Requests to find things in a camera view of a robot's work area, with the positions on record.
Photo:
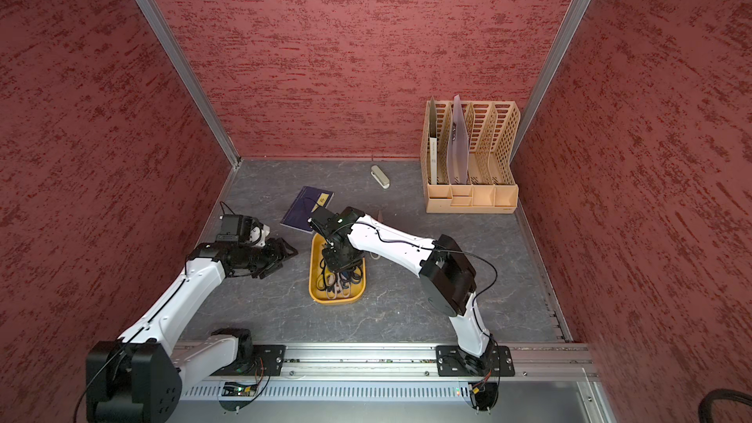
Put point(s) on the dark blue book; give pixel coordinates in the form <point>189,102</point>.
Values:
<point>308,200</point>

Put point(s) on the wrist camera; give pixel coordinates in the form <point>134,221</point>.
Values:
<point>243,230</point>
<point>328,224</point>

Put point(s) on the grey folder in organizer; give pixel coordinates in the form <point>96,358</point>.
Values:
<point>458,146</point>

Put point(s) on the beige stapler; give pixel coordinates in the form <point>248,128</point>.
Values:
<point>382,179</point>

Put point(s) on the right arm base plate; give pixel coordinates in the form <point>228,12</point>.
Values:
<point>495,361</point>

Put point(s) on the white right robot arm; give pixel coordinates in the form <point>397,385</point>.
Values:
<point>445,272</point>

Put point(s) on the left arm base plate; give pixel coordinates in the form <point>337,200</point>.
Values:
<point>265,360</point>

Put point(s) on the black handled scissors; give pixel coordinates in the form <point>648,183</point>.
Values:
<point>338,285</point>

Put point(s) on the beige plastic file organizer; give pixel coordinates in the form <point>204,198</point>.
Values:
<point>491,188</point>

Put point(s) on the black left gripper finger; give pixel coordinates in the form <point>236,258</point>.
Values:
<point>278,248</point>
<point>267,266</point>

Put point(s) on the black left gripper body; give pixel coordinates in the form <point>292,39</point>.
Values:
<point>258,258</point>

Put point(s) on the yellow plastic storage box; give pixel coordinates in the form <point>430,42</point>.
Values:
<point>317,245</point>

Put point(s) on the white book in organizer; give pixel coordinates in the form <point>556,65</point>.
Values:
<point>433,142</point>

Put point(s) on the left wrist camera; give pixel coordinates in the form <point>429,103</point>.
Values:
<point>243,230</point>

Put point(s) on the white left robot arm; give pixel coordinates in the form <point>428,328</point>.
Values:
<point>141,376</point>

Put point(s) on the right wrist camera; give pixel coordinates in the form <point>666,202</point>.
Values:
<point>328,224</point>

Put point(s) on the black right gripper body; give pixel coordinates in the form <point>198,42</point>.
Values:
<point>340,257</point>

